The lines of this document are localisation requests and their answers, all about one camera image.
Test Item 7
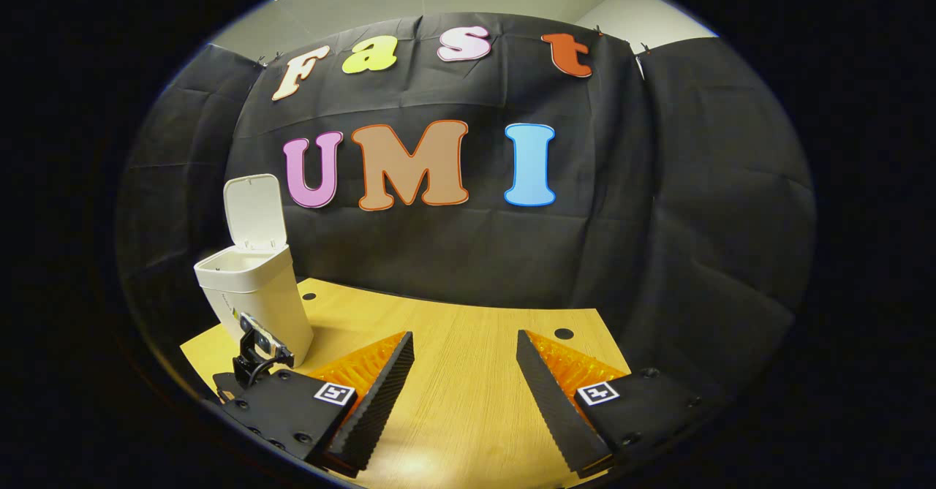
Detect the wooden desktop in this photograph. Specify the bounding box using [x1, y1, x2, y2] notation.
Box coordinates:
[181, 277, 633, 489]

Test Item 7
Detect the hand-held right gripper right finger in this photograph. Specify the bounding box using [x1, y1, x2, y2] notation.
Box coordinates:
[516, 330, 706, 479]

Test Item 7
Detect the white desktop garbage bin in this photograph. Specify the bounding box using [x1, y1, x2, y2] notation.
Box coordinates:
[194, 174, 315, 368]

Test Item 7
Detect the black backdrop cloth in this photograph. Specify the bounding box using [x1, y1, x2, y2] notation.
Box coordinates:
[117, 12, 816, 402]

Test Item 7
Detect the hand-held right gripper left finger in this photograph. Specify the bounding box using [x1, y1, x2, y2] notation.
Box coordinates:
[212, 330, 415, 477]

